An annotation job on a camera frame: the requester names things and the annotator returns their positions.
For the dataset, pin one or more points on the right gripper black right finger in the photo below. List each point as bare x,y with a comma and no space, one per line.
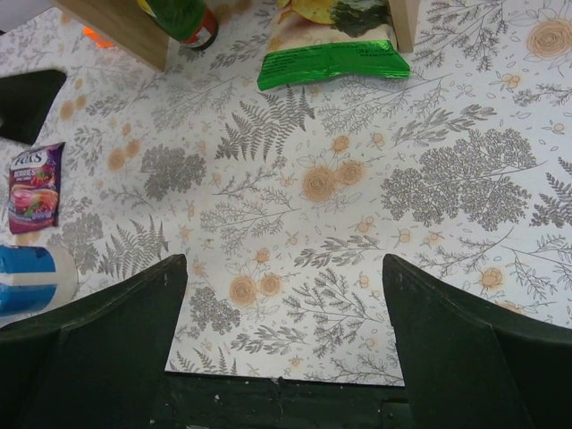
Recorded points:
469,363

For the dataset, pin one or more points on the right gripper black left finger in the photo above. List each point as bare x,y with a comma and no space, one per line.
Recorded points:
97,362

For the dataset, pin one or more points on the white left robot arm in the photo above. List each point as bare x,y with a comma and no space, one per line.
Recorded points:
26,99

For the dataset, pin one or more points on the orange candy box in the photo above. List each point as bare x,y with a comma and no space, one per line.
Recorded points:
96,38

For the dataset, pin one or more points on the wooden two-tier shelf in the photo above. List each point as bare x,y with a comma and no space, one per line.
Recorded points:
128,27

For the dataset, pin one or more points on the green glass bottle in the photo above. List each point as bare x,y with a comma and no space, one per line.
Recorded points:
189,22

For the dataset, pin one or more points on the green cassava chips bag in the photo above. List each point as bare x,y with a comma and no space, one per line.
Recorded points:
319,40

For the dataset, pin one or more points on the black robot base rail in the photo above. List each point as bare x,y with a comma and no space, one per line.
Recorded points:
221,401

